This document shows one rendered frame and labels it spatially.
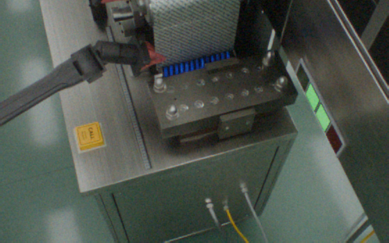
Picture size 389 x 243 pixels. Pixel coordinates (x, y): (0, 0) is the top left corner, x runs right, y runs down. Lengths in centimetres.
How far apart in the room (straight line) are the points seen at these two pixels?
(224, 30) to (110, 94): 42
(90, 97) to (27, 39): 141
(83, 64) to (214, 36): 38
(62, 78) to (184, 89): 35
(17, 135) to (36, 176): 25
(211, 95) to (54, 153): 128
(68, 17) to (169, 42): 51
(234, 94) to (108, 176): 42
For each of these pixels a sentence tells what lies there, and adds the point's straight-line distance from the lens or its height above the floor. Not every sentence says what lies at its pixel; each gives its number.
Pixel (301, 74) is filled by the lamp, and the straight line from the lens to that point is 126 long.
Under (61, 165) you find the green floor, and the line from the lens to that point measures 247.
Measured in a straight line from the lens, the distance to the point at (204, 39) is 139.
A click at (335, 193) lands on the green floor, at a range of 246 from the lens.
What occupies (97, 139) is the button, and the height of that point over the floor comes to 92.
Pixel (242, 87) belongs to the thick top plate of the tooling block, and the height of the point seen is 103.
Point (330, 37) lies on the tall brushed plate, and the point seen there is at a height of 138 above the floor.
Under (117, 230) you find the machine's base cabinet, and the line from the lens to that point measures 181.
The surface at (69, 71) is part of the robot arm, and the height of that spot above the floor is 120.
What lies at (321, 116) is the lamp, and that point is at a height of 118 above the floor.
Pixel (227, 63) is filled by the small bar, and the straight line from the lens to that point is 142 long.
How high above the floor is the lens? 220
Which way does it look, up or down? 60 degrees down
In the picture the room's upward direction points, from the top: 3 degrees clockwise
